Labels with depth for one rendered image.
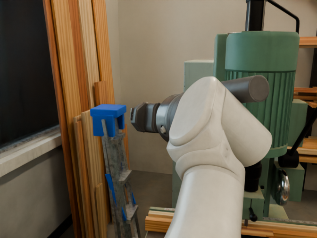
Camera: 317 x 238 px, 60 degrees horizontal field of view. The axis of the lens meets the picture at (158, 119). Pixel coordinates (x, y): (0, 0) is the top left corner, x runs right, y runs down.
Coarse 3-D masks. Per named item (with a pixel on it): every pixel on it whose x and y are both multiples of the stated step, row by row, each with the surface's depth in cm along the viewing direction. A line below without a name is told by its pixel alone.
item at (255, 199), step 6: (246, 192) 78; (252, 192) 78; (258, 192) 78; (246, 198) 76; (252, 198) 76; (258, 198) 76; (246, 204) 76; (252, 204) 76; (258, 204) 76; (246, 210) 77; (258, 210) 76; (246, 216) 77; (258, 216) 77
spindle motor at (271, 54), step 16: (256, 32) 63; (272, 32) 62; (288, 32) 63; (240, 48) 66; (256, 48) 63; (272, 48) 63; (288, 48) 63; (240, 64) 66; (256, 64) 64; (272, 64) 63; (288, 64) 64; (224, 80) 74; (272, 80) 65; (288, 80) 66; (272, 96) 66; (288, 96) 67; (256, 112) 67; (272, 112) 66; (288, 112) 69; (272, 128) 68; (288, 128) 71; (272, 144) 69
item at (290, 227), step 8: (152, 216) 89; (160, 216) 89; (168, 216) 88; (248, 224) 84; (256, 224) 84; (264, 224) 84; (272, 224) 84; (280, 224) 84; (288, 224) 84; (312, 232) 81
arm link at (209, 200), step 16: (192, 176) 28; (208, 176) 27; (224, 176) 27; (192, 192) 26; (208, 192) 25; (224, 192) 26; (240, 192) 27; (176, 208) 27; (192, 208) 25; (208, 208) 24; (224, 208) 25; (240, 208) 26; (176, 224) 24; (192, 224) 23; (208, 224) 23; (224, 224) 24; (240, 224) 25
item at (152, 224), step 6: (150, 222) 88; (156, 222) 87; (162, 222) 87; (168, 222) 86; (150, 228) 88; (156, 228) 88; (162, 228) 87; (258, 228) 83; (264, 228) 83; (276, 234) 81; (282, 234) 81; (288, 234) 81; (294, 234) 81; (300, 234) 81; (306, 234) 81; (312, 234) 81
